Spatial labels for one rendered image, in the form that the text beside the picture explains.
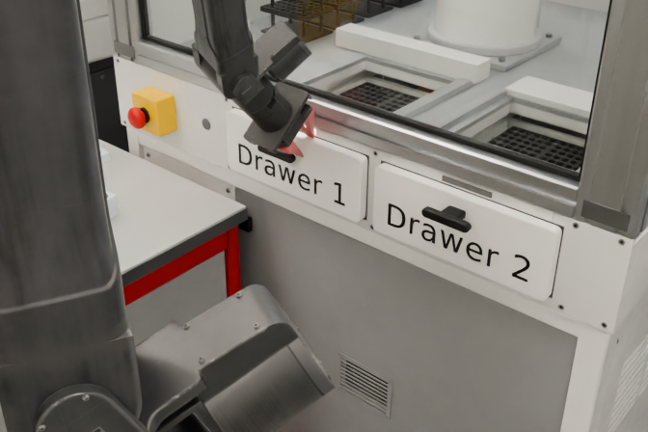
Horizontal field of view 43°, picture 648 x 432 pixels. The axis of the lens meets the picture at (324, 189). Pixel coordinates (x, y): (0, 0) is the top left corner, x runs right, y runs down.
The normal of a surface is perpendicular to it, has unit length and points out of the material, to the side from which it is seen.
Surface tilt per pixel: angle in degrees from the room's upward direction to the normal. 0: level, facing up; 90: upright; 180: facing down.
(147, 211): 0
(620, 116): 90
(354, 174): 90
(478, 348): 90
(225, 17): 116
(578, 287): 90
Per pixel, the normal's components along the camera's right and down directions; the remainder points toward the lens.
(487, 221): -0.64, 0.36
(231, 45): 0.58, 0.62
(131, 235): 0.01, -0.88
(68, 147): 0.44, 0.43
